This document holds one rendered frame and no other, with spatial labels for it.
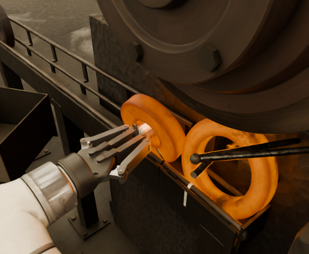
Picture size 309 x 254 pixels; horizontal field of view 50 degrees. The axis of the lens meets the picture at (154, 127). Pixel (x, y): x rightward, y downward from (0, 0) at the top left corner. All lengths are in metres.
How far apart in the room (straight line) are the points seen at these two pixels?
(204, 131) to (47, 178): 0.27
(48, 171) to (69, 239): 0.90
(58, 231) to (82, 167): 0.93
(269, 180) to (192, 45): 0.28
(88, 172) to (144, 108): 0.15
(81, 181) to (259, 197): 0.29
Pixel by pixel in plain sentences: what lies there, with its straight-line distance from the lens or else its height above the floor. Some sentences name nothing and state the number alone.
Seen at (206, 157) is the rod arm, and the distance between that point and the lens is 0.40.
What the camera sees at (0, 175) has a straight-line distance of 0.86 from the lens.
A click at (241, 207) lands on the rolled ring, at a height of 0.72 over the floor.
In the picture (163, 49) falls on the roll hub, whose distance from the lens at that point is 0.38.
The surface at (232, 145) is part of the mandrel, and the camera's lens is 0.66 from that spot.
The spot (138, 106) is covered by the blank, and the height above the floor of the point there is 0.82.
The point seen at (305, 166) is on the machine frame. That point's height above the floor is 0.81.
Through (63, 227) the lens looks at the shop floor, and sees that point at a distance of 1.48.
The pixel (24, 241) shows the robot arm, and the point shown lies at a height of 0.77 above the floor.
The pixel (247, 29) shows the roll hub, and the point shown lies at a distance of 0.29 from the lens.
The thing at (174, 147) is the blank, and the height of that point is 0.76.
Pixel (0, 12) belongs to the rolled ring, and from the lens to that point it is 1.41.
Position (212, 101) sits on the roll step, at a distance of 0.44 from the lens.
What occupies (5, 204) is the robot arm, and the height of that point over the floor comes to 0.80.
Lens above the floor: 1.18
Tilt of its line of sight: 39 degrees down
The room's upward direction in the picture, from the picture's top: straight up
